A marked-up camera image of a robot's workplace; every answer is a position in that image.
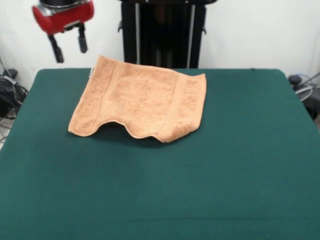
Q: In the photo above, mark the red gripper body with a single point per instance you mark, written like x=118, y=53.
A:
x=65, y=17

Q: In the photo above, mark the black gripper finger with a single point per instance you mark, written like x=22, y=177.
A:
x=82, y=42
x=57, y=51

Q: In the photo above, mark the tan terry towel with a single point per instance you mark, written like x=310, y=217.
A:
x=140, y=100

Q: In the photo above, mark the dark green table cloth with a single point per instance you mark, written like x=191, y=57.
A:
x=75, y=175

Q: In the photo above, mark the black round pedestal foot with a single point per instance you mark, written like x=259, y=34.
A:
x=13, y=73
x=295, y=79

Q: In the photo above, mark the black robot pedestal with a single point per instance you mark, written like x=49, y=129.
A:
x=170, y=37

